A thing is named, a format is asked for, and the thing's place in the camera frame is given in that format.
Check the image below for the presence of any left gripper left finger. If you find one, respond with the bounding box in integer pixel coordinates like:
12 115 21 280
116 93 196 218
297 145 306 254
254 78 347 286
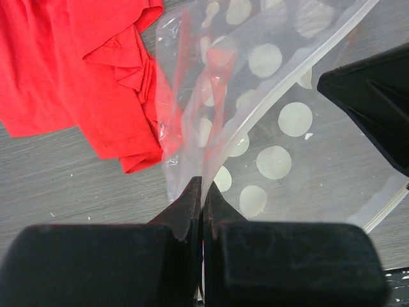
1 177 202 306

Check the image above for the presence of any red cloth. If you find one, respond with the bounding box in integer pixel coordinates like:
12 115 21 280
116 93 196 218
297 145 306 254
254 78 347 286
1 1 171 173

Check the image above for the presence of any clear polka dot zip bag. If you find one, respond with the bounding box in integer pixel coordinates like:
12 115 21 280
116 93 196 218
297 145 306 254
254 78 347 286
155 1 408 231

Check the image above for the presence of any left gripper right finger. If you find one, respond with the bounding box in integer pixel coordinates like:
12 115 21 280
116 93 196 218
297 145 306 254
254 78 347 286
203 184 390 306

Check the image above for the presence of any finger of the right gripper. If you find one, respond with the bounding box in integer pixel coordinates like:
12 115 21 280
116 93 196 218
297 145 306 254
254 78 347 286
317 43 408 175

